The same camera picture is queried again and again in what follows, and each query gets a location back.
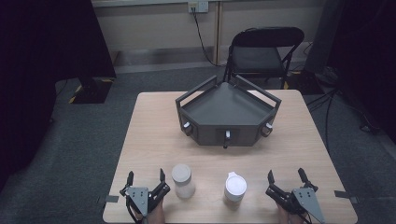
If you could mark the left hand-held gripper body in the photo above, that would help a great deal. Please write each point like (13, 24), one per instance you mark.
(138, 197)

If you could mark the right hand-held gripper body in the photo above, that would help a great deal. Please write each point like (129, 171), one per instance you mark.
(306, 199)

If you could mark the clear jar with grey lid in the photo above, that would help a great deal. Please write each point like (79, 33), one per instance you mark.
(183, 182)

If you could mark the spice jar with white cap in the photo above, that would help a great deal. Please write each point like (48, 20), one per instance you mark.
(235, 188)

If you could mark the dark grey corner rack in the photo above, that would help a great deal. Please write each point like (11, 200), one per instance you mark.
(227, 109)

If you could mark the person's left hand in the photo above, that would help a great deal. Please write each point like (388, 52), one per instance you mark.
(156, 214)

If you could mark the person's right hand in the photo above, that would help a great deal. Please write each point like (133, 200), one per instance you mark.
(288, 217)

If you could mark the grey tape strip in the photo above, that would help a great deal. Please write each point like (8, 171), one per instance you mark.
(111, 198)
(344, 195)

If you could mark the black stand base striped tape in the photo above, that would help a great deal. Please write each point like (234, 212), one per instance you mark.
(93, 90)

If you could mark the black folding chair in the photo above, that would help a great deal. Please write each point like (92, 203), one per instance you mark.
(257, 57)

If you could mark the black curtain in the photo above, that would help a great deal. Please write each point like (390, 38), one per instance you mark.
(367, 62)
(40, 77)

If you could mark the beige wall conduit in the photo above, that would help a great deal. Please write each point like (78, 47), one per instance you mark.
(218, 31)

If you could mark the white wall socket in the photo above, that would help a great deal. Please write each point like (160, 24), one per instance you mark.
(198, 6)

